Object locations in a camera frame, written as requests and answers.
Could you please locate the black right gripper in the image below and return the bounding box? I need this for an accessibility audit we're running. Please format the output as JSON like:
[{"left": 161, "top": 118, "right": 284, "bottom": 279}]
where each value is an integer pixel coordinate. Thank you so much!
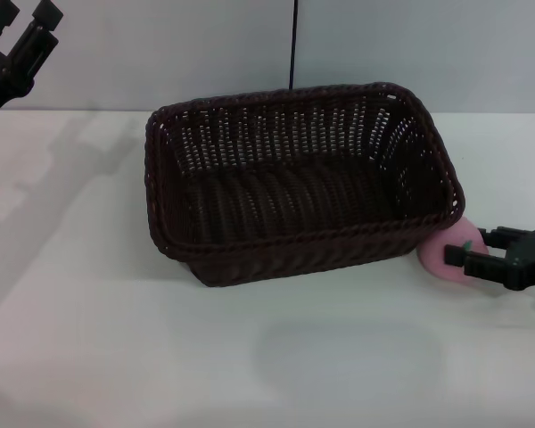
[{"left": 445, "top": 226, "right": 535, "bottom": 292}]

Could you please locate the dark brown woven basket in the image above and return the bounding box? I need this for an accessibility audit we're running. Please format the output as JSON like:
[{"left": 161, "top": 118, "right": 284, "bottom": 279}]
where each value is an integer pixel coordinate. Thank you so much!
[{"left": 144, "top": 81, "right": 467, "bottom": 288}]

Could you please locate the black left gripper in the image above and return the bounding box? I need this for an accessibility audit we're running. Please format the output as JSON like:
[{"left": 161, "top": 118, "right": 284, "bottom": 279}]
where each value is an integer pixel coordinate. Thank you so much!
[{"left": 0, "top": 0, "right": 66, "bottom": 136}]

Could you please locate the pink peach toy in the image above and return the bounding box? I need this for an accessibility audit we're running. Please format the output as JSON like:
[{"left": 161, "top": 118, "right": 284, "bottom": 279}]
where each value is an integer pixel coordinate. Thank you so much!
[{"left": 417, "top": 218, "right": 490, "bottom": 283}]

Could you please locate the black vertical cable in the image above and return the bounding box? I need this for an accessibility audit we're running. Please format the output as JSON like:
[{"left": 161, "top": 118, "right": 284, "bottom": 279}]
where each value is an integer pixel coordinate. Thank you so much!
[{"left": 287, "top": 0, "right": 300, "bottom": 90}]

